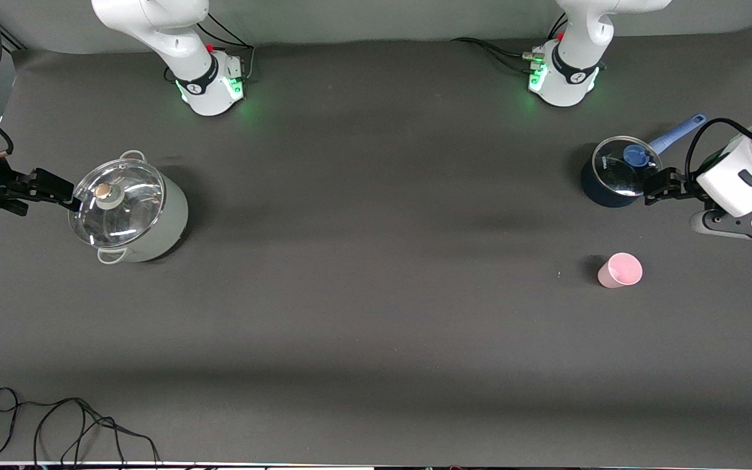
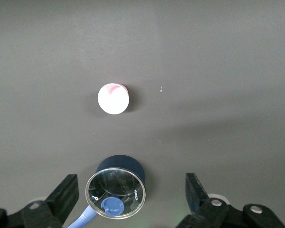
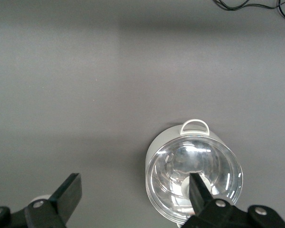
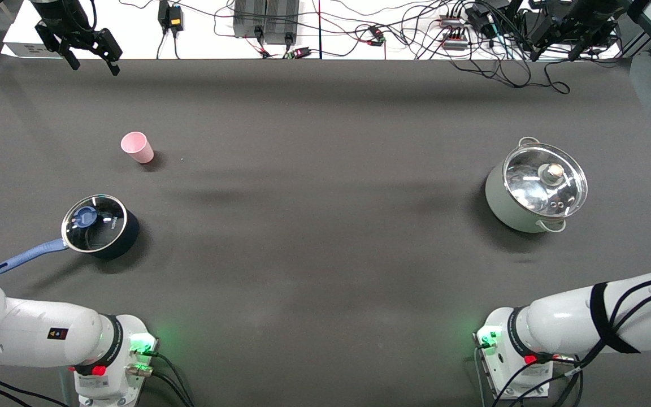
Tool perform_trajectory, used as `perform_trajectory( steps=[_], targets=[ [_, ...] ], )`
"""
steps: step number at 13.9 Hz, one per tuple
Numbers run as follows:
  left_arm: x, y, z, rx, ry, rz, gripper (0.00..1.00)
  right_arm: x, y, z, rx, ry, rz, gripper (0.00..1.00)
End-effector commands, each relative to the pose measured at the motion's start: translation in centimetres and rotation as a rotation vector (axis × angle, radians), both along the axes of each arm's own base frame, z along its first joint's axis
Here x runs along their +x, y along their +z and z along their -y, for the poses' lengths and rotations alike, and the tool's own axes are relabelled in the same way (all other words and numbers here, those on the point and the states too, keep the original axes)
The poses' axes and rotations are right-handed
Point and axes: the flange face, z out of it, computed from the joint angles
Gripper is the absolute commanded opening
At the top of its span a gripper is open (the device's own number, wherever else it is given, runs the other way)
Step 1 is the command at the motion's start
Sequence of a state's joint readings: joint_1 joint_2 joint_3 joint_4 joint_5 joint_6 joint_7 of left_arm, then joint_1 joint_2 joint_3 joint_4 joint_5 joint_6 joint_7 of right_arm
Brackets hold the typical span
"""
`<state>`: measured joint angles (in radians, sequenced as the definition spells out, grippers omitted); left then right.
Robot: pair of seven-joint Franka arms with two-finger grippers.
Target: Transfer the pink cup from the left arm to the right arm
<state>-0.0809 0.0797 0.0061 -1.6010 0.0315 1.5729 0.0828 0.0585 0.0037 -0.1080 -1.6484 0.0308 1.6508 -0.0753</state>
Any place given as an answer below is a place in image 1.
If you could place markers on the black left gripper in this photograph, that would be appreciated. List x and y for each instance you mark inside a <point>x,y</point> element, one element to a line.
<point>694,190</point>

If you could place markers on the pink plastic cup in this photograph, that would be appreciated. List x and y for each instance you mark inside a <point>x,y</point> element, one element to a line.
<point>619,273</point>

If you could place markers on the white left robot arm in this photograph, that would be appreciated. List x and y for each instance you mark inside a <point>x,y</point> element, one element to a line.
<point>572,72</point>

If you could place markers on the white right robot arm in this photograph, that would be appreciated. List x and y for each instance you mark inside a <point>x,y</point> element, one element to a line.
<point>154,19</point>

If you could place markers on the glass lid with blue knob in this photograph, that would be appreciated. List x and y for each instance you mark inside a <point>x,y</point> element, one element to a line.
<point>617,176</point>

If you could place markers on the dark blue saucepan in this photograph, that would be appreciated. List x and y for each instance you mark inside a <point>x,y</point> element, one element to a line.
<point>595,190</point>

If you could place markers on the glass lid with grey knob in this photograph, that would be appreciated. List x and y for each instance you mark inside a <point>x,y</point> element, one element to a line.
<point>128,215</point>

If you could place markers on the grey-green cooking pot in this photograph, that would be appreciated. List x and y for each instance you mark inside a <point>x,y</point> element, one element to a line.
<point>173,222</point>

